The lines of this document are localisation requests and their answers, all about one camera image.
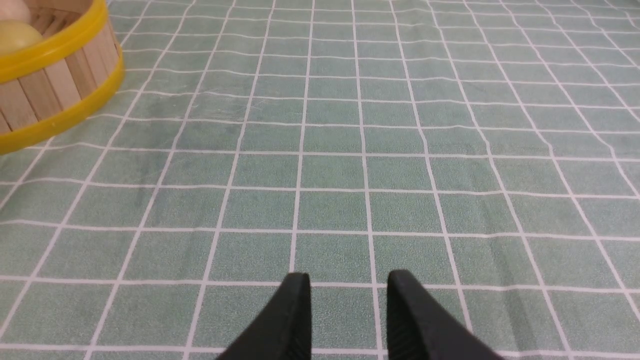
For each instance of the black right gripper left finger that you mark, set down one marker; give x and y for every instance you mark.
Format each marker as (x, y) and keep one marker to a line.
(282, 330)

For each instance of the yellow steamed bun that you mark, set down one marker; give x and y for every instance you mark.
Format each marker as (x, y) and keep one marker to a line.
(16, 35)

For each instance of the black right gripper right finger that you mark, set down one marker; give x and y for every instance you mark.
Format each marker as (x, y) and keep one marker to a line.
(419, 328)

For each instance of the yellow-rimmed bamboo steamer basket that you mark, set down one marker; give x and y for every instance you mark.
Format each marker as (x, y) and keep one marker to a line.
(54, 85)

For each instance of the green checkered tablecloth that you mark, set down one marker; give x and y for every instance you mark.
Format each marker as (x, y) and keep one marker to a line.
(490, 147)

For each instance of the white steamed bun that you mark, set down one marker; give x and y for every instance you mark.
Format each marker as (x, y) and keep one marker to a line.
(15, 10)

